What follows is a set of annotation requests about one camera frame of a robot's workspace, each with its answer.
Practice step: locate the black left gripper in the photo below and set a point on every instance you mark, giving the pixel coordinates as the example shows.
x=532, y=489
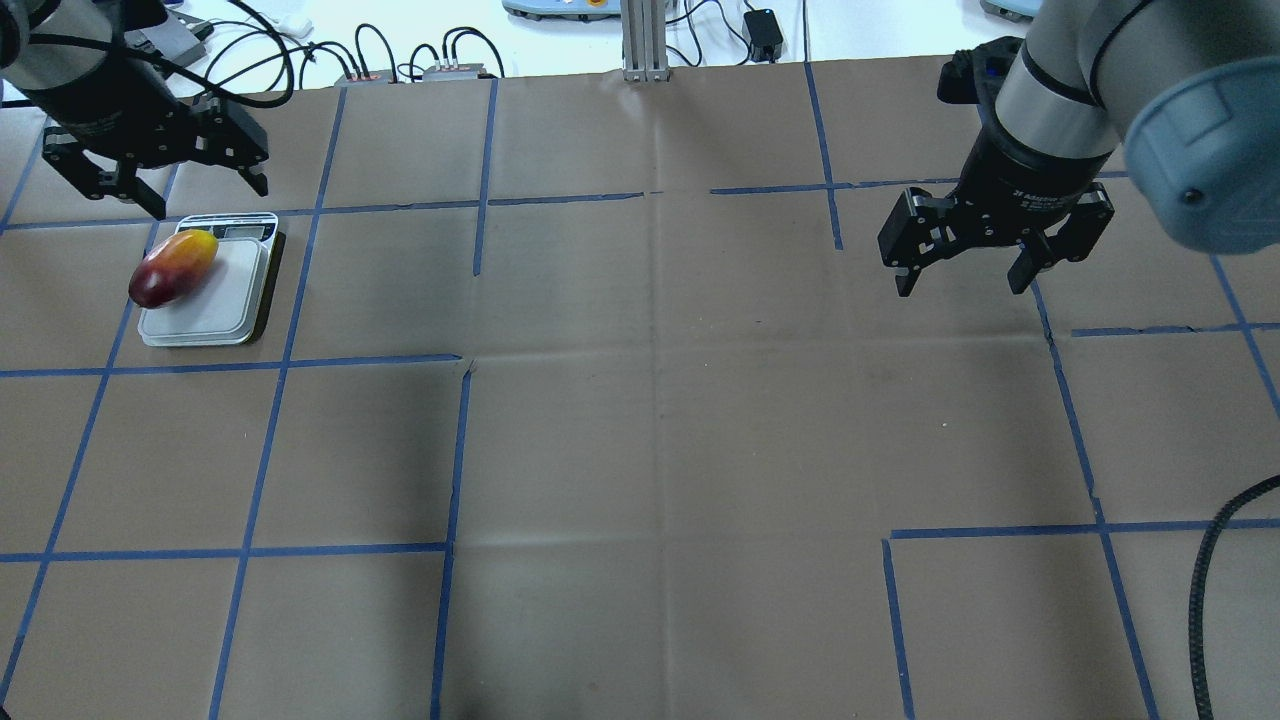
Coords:
x=103, y=112

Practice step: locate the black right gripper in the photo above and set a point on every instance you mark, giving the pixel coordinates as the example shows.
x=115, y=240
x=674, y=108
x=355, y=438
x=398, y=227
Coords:
x=1020, y=167

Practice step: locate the red yellow mango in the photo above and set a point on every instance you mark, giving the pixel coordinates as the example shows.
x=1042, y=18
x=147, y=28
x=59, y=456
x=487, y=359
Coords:
x=175, y=267

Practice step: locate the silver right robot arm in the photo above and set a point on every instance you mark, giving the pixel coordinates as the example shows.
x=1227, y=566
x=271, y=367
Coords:
x=1186, y=89

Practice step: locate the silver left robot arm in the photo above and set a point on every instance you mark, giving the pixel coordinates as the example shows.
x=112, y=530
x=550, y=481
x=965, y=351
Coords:
x=82, y=28

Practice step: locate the silver electronic kitchen scale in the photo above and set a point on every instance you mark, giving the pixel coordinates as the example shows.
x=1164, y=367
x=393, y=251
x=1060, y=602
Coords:
x=228, y=307

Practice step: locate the small grey connector box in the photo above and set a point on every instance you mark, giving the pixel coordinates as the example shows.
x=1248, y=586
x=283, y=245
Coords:
x=455, y=72

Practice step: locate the black power adapter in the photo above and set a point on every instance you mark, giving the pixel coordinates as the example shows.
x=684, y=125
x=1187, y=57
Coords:
x=764, y=35

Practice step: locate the grey device with cables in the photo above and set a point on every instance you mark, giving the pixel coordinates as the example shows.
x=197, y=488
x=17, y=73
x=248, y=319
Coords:
x=180, y=39

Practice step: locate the aluminium profile post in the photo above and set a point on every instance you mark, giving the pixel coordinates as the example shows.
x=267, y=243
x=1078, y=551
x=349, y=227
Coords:
x=644, y=41

